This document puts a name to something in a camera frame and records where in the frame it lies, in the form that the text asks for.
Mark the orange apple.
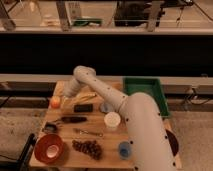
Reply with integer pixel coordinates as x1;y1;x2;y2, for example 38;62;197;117
50;96;61;109

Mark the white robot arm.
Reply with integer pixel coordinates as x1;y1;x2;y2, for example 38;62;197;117
63;66;177;171

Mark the white cup inside bowl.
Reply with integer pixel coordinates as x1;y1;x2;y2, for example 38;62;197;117
46;145;59;158

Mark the red bowl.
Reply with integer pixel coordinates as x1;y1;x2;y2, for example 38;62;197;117
34;134;64;164

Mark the grey round lid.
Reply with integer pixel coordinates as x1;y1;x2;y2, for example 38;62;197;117
100;102;114;114

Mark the white paper cup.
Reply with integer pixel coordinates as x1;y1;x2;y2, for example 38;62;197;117
104;112;121;131

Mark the yellow banana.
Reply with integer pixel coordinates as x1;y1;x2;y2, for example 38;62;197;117
61;93;96;108

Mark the green plastic bin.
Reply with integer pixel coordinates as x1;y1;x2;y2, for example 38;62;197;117
123;77;170;118

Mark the metal spoon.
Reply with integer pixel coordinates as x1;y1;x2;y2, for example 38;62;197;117
73;128;103;137

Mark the bunch of dark grapes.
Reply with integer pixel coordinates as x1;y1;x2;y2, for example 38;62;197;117
72;140;102;160

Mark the small black measuring cup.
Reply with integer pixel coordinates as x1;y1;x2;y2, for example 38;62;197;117
42;123;57;134

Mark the dark handled knife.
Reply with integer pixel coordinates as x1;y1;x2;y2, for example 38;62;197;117
54;116;87;123

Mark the black chair frame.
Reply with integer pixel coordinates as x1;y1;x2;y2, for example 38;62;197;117
0;133;36;171

